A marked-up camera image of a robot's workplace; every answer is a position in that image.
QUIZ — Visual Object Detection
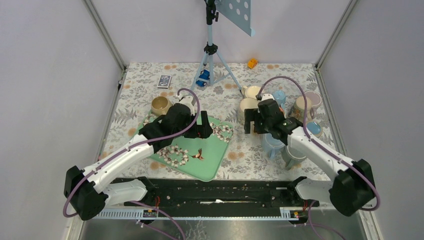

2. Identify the cream mug green inside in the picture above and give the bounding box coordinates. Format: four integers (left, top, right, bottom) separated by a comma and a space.
237, 98, 259, 124

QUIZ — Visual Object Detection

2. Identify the beige mug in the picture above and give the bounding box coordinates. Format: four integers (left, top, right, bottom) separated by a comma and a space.
150, 96, 173, 116

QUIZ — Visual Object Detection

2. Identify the light blue ribbed mug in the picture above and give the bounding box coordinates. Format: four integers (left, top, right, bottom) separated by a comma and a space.
261, 133, 285, 160

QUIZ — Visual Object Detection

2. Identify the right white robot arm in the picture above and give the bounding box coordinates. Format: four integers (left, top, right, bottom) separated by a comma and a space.
244, 99, 381, 217

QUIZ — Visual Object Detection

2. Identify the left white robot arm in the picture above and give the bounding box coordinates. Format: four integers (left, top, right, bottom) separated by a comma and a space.
62, 103, 212, 221

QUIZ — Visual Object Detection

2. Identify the orange mug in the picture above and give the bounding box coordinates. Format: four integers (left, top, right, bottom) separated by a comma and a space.
279, 106, 286, 117

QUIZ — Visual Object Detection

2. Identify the cream ribbed mug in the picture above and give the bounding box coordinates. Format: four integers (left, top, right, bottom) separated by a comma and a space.
240, 85, 261, 100

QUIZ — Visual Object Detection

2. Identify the light blue faceted mug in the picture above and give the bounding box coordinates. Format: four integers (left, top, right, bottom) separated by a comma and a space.
272, 90, 287, 108

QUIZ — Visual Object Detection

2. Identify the seahorse pattern mug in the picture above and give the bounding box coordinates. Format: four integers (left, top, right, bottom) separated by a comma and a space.
288, 96, 316, 122

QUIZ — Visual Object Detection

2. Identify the grey blue mug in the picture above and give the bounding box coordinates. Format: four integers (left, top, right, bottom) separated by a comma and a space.
281, 145, 307, 170

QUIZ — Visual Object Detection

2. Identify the blue butterfly mug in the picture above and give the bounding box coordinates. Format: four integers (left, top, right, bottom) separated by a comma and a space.
306, 120, 323, 138

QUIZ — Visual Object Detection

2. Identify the lilac mug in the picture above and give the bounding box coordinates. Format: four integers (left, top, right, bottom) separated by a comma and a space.
305, 90, 323, 109

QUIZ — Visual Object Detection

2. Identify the green floral tray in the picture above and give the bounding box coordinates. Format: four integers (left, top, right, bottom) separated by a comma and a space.
149, 116, 234, 182

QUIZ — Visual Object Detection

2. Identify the playing card deck box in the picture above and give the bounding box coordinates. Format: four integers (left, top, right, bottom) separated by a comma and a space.
157, 74, 172, 89

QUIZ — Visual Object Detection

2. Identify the floral tablecloth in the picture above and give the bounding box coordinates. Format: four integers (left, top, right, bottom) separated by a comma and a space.
100, 63, 327, 181

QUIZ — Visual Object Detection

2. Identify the blue toy car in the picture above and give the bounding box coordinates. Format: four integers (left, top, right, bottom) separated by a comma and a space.
195, 69, 210, 87

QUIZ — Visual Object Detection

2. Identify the orange toy block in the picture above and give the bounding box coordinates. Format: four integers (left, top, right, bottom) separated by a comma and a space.
247, 58, 259, 69

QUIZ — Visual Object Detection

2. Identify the perforated blue calibration plate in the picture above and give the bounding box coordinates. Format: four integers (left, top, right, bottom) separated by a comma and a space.
215, 0, 256, 37

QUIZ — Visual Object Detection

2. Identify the blue tripod stand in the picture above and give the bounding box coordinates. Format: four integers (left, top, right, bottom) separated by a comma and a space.
190, 0, 242, 91

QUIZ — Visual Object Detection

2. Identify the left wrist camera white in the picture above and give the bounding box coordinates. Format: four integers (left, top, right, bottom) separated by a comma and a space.
177, 94, 195, 112

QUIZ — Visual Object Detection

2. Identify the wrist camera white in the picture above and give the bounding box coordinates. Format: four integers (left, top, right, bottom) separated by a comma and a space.
261, 93, 275, 101
177, 94, 195, 112

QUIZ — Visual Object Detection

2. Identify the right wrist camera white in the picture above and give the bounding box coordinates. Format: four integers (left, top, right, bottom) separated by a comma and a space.
261, 93, 275, 101

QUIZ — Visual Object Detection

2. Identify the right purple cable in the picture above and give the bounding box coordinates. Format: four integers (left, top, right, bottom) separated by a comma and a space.
256, 75, 381, 212

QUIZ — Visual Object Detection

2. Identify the purple cable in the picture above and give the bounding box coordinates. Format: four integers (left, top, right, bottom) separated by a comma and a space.
256, 75, 381, 212
62, 87, 202, 219

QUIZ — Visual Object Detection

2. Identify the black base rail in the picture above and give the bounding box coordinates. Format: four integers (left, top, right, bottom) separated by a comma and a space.
138, 176, 320, 218

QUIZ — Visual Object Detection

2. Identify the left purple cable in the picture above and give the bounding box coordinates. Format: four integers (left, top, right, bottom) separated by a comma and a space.
62, 87, 202, 219

